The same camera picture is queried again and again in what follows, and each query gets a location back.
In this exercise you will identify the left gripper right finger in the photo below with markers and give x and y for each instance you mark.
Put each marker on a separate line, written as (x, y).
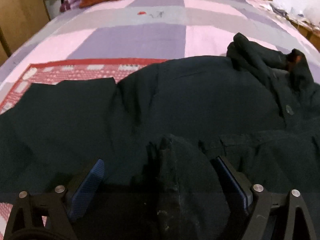
(261, 214)

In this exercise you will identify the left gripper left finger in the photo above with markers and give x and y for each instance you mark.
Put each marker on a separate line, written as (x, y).
(52, 215)

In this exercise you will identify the dark navy padded jacket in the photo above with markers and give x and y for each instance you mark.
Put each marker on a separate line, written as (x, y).
(159, 132)

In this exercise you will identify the red patterned mat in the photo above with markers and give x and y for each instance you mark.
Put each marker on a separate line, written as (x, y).
(52, 73)

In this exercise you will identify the wooden nightstand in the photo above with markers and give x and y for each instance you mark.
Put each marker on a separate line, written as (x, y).
(308, 31)

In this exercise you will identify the pink purple checkered bedsheet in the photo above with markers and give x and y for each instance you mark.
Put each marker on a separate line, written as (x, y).
(155, 29)

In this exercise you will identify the wooden wardrobe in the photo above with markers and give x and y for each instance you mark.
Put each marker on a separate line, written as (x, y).
(20, 20)

